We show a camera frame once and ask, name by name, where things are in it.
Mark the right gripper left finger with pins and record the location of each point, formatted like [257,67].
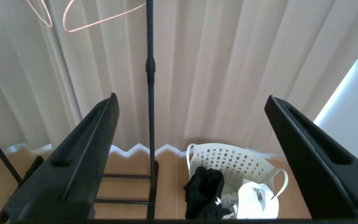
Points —
[45,193]

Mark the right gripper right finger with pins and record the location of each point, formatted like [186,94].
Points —
[315,186]

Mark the black shorts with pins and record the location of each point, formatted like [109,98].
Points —
[204,189]

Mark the white laundry basket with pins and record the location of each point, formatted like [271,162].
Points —
[238,158]

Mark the black clothes rack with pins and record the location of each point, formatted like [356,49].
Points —
[150,93]

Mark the pink clothes hanger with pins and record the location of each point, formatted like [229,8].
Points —
[73,30]
[49,21]

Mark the white garment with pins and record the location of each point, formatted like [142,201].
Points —
[253,202]

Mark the beige curtain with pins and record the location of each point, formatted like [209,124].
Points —
[222,62]

